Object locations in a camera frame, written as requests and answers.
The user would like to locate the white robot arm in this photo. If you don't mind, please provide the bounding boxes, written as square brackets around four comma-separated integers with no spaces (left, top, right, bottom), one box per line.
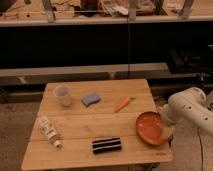
[158,87,213,136]

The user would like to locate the white plastic bottle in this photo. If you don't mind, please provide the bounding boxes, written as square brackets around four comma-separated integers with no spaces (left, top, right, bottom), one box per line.
[38,116,62,148]

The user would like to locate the wooden folding table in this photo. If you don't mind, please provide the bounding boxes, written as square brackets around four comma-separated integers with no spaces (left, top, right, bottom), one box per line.
[22,79,172,171]

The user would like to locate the black hanging cable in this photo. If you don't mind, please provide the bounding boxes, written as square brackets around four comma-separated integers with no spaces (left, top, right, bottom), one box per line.
[126,18,132,80]

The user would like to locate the orange toy carrot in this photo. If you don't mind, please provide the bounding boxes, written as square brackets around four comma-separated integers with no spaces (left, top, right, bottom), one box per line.
[114,97,135,113]

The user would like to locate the blue sponge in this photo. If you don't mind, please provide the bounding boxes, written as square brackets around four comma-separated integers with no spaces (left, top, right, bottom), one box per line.
[82,93,101,107]

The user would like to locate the orange ceramic bowl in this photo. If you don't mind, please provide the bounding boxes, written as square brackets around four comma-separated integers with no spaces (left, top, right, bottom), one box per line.
[136,111,171,145]

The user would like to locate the long metal shelf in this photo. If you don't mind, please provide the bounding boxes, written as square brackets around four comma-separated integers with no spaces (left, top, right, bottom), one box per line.
[0,0,213,27]

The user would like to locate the black white striped block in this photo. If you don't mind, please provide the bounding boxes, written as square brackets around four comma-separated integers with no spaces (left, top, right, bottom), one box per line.
[92,137,122,154]

